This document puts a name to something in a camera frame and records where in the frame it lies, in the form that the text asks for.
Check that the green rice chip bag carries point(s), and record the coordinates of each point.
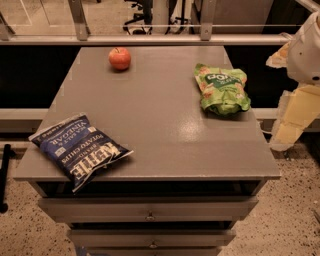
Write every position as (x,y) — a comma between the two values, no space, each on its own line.
(222,90)

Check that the black office chair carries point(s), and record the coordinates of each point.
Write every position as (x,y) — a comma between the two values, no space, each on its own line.
(145,16)

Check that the grey drawer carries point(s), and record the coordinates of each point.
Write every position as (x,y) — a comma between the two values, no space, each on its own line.
(93,210)
(159,238)

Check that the lower grey drawer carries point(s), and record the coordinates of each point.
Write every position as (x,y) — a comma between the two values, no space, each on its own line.
(159,238)

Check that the blue kettle potato chip bag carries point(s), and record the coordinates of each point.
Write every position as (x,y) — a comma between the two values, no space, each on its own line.
(78,148)

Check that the metal railing frame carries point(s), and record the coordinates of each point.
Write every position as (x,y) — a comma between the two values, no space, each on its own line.
(65,22)

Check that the upper grey drawer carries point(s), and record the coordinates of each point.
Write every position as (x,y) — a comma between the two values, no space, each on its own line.
(93,210)

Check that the grey cabinet with drawers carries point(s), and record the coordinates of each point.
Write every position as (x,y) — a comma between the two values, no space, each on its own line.
(179,151)

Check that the red apple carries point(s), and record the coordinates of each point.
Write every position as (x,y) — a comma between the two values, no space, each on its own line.
(119,58)

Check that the black bar at left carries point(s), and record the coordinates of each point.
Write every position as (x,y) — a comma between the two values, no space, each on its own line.
(3,176)

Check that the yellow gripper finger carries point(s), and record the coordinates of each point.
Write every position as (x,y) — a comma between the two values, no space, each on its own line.
(279,58)
(296,111)

